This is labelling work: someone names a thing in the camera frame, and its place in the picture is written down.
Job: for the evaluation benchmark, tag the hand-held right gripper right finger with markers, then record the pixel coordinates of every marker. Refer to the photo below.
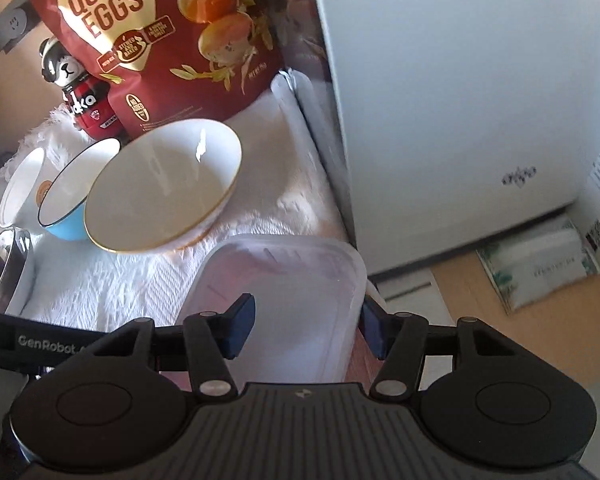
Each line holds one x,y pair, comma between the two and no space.
372,332

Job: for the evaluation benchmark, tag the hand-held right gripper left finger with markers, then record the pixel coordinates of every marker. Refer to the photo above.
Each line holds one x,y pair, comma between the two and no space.
239,327

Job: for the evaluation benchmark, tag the stainless steel bowl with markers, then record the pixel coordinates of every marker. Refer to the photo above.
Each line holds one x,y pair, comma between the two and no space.
10,270

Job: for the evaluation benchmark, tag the blue bowl with dark rim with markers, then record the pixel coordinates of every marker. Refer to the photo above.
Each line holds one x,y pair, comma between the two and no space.
65,226

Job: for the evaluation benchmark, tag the white printed paper bowl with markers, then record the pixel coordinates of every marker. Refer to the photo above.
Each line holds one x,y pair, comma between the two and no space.
22,185

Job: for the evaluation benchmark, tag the white bowl with gold rim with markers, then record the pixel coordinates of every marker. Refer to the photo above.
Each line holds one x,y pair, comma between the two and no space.
155,185

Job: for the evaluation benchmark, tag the translucent plastic container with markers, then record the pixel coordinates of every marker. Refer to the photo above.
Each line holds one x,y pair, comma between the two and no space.
280,285

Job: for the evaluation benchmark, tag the white textured cloth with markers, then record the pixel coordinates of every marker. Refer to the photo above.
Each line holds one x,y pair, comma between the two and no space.
105,285

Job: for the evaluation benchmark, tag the tissue pack with leaf print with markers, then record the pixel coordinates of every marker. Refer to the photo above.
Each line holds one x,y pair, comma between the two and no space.
540,265

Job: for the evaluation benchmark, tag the white computer case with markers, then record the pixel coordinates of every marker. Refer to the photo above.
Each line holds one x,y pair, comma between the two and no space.
455,110

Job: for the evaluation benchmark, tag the red soda bottle bear cap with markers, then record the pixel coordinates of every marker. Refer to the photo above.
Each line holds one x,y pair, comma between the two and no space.
87,105

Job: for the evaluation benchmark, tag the red snack bag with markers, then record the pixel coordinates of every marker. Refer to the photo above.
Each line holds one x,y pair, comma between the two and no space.
155,35

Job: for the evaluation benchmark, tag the black wall outlet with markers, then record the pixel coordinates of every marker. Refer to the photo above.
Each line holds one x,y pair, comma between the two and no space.
12,22

